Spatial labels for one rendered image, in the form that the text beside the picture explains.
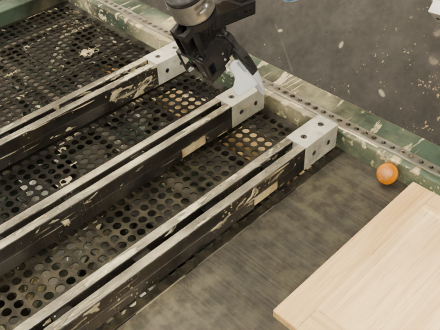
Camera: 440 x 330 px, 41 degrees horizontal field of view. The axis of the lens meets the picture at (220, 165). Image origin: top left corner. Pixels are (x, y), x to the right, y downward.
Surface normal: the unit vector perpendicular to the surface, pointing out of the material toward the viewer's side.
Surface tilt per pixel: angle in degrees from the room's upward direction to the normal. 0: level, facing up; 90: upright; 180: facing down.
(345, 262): 50
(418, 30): 0
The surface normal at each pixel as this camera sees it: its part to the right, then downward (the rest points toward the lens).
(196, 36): 0.73, 0.42
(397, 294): -0.03, -0.75
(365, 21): -0.56, -0.11
